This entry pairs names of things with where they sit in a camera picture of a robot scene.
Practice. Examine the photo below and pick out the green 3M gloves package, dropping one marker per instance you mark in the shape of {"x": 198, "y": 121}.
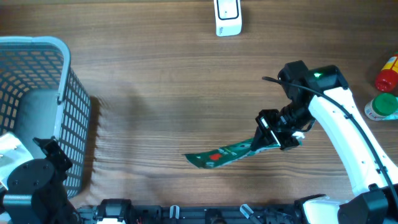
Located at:
{"x": 226, "y": 154}

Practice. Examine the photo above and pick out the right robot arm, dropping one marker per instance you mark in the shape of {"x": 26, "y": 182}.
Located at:
{"x": 323, "y": 95}

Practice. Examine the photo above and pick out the grey plastic shopping basket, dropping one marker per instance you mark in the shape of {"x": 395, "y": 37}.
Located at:
{"x": 42, "y": 97}

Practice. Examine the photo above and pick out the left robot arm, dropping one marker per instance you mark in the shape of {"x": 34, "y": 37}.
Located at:
{"x": 32, "y": 190}

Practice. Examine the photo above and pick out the green lid jar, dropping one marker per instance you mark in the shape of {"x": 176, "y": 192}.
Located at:
{"x": 382, "y": 108}

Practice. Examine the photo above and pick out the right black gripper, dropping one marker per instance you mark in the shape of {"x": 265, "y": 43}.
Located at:
{"x": 269, "y": 135}

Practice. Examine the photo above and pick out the white barcode scanner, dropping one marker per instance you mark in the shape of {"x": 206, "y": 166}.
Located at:
{"x": 228, "y": 17}

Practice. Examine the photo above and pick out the yellow red sauce bottle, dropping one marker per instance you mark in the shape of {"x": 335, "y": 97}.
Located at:
{"x": 386, "y": 80}

